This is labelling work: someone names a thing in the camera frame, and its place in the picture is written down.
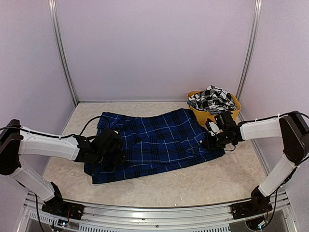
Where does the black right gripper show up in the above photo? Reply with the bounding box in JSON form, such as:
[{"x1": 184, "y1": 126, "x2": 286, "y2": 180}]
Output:
[{"x1": 202, "y1": 130, "x2": 233, "y2": 150}]

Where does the yellow plastic basket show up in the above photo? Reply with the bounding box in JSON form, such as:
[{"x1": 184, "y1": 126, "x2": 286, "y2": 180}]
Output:
[{"x1": 188, "y1": 94, "x2": 241, "y2": 126}]

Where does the blue plaid long sleeve shirt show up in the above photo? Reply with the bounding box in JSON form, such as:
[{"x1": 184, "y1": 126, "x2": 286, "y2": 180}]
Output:
[{"x1": 84, "y1": 108, "x2": 225, "y2": 184}]

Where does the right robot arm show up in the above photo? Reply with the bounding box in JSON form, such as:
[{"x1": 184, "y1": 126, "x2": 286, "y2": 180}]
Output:
[{"x1": 203, "y1": 111, "x2": 309, "y2": 198}]

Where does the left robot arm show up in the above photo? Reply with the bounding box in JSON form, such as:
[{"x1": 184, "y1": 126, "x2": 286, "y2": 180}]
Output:
[{"x1": 0, "y1": 119, "x2": 126, "y2": 215}]

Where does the black white plaid shirt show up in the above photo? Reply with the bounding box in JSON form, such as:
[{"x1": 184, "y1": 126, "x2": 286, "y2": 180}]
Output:
[{"x1": 187, "y1": 85, "x2": 238, "y2": 115}]

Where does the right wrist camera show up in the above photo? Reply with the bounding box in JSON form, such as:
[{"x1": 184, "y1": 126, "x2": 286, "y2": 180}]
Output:
[{"x1": 205, "y1": 118, "x2": 221, "y2": 136}]

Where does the right aluminium frame post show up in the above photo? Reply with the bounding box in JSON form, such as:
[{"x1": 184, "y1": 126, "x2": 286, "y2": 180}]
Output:
[{"x1": 237, "y1": 0, "x2": 263, "y2": 97}]

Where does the aluminium frame post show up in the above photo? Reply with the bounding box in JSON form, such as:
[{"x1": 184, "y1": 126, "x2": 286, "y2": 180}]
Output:
[
  {"x1": 48, "y1": 0, "x2": 79, "y2": 107},
  {"x1": 237, "y1": 0, "x2": 263, "y2": 97}
]

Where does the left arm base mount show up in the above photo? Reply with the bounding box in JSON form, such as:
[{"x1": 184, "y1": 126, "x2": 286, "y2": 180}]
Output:
[{"x1": 42, "y1": 182, "x2": 84, "y2": 220}]

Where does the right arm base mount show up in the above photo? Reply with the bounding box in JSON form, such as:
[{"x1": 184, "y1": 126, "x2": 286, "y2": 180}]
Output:
[{"x1": 231, "y1": 187, "x2": 273, "y2": 219}]

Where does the front aluminium rail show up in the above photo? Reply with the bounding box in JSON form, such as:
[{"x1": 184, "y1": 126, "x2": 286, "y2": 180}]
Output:
[{"x1": 15, "y1": 192, "x2": 299, "y2": 232}]

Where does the left aluminium frame post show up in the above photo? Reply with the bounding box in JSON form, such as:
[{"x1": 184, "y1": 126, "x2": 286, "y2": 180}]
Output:
[{"x1": 48, "y1": 0, "x2": 79, "y2": 107}]

